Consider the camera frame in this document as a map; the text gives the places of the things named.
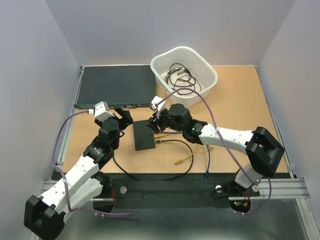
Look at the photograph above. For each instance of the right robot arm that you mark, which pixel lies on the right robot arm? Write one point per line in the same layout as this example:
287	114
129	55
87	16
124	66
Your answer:
260	146

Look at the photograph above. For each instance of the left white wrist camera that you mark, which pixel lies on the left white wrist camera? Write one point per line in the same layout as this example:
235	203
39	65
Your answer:
101	111

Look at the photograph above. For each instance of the large teal rack switch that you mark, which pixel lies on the large teal rack switch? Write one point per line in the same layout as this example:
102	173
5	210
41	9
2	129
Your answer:
117	85

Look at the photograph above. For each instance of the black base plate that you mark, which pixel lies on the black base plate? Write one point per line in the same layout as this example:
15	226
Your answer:
152	191

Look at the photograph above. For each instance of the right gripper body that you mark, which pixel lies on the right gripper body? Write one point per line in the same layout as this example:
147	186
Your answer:
165	120

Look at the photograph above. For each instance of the white plastic tub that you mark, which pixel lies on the white plastic tub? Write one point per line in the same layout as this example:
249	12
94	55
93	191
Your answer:
184	70

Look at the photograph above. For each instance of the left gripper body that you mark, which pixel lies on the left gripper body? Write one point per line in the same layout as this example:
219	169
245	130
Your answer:
103	118

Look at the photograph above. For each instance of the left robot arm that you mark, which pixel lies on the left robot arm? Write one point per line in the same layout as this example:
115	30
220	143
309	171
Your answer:
47	214

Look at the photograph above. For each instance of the aluminium rail frame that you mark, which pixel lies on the aluminium rail frame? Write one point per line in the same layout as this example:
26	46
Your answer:
186	150

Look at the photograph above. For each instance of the small black network switch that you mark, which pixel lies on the small black network switch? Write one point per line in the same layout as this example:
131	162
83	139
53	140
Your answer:
143	136

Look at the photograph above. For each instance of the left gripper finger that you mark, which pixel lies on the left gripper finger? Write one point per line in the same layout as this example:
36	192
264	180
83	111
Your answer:
98	122
126	118

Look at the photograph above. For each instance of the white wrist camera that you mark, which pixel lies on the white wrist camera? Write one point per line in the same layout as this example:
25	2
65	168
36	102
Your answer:
101	111
158	104

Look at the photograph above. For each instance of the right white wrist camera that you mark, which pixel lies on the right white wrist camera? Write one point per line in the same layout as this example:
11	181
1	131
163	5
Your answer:
158	104

